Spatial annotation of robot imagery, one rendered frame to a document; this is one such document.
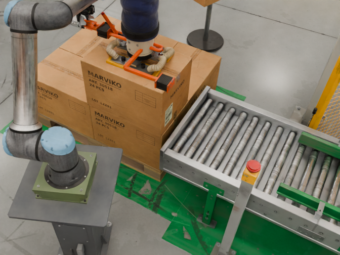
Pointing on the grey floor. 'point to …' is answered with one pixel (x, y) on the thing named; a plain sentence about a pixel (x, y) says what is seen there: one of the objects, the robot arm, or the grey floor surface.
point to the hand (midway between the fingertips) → (83, 24)
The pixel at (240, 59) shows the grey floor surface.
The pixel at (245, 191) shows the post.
